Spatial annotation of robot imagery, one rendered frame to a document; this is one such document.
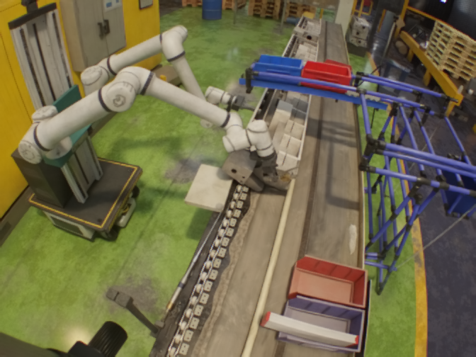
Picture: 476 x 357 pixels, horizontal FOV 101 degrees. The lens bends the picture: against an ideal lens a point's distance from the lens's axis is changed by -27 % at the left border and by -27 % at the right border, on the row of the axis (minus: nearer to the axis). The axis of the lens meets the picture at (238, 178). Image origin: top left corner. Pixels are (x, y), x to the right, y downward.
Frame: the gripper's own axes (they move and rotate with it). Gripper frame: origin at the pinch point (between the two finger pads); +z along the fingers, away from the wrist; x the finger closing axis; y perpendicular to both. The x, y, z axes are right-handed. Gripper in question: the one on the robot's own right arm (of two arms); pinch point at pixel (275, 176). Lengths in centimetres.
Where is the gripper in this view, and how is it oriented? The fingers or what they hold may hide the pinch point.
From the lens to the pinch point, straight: 144.0
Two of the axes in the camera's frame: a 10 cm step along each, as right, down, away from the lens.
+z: 3.4, 7.2, 6.0
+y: 9.0, -0.5, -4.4
